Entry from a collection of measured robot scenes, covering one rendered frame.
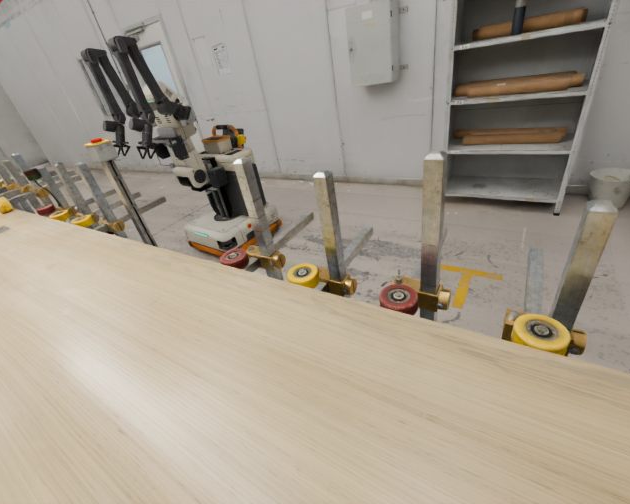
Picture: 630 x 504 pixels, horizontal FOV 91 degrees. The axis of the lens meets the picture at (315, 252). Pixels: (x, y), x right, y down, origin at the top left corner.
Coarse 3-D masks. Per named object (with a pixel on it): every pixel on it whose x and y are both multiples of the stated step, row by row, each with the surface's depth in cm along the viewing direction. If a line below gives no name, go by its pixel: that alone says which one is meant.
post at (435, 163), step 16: (432, 160) 55; (432, 176) 57; (432, 192) 59; (432, 208) 60; (432, 224) 62; (432, 240) 64; (432, 256) 66; (432, 272) 68; (432, 288) 71; (432, 320) 76
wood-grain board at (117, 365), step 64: (0, 256) 122; (64, 256) 112; (128, 256) 103; (192, 256) 96; (0, 320) 84; (64, 320) 79; (128, 320) 74; (192, 320) 71; (256, 320) 67; (320, 320) 64; (384, 320) 61; (0, 384) 64; (64, 384) 61; (128, 384) 58; (192, 384) 56; (256, 384) 54; (320, 384) 52; (384, 384) 50; (448, 384) 48; (512, 384) 46; (576, 384) 45; (0, 448) 51; (64, 448) 49; (128, 448) 48; (192, 448) 46; (256, 448) 45; (320, 448) 43; (384, 448) 42; (448, 448) 41; (512, 448) 39; (576, 448) 38
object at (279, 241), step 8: (304, 216) 119; (312, 216) 122; (296, 224) 115; (304, 224) 118; (288, 232) 110; (296, 232) 114; (280, 240) 107; (288, 240) 111; (248, 264) 97; (256, 264) 98
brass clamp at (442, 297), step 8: (408, 280) 76; (416, 280) 76; (416, 288) 74; (440, 288) 72; (424, 296) 72; (432, 296) 71; (440, 296) 71; (448, 296) 70; (424, 304) 73; (432, 304) 72; (440, 304) 71; (448, 304) 72
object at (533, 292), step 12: (540, 252) 84; (528, 264) 82; (540, 264) 80; (528, 276) 77; (540, 276) 76; (528, 288) 73; (540, 288) 73; (528, 300) 70; (540, 300) 70; (528, 312) 67; (540, 312) 67
